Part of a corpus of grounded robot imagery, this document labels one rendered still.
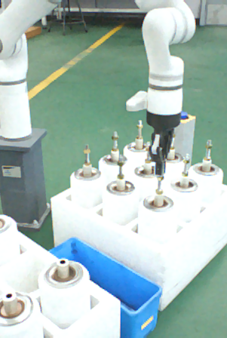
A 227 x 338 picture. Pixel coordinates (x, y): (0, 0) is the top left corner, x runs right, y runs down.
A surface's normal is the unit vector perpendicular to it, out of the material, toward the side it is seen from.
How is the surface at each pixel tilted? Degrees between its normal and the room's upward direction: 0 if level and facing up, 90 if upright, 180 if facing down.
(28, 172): 88
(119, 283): 88
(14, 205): 90
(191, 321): 0
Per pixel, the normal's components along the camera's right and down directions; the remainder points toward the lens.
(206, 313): 0.00, -0.89
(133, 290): -0.67, 0.31
